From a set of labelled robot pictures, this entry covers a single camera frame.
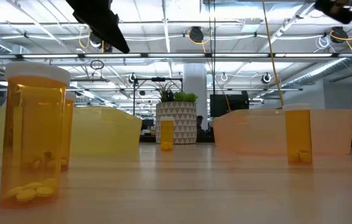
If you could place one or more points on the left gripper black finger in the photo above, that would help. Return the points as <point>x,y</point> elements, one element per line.
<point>101,21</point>

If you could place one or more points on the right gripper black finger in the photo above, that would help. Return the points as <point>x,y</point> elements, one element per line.
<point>340,11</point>

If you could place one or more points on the orange pill bottle white cap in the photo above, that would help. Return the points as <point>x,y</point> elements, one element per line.
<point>298,137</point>
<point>34,133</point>
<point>69,133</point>
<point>167,133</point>

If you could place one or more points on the translucent yellow plastic bin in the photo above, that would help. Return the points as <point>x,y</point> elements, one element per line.
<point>107,130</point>

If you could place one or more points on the translucent orange plastic bin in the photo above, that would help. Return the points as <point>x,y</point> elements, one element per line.
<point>256,130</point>

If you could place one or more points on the long ceiling light bar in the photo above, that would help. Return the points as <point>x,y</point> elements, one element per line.
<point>175,55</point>

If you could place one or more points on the white round column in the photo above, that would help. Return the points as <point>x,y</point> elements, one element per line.
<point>195,93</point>

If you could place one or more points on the triangle-patterned planter with succulents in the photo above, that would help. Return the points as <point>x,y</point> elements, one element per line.
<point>176,124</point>

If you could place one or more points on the person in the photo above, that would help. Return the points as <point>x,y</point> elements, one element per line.
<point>199,124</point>

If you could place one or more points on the black monitor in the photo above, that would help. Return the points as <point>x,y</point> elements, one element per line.
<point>228,105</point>

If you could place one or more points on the black background frame stand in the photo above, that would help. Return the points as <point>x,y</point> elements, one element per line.
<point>158,79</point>

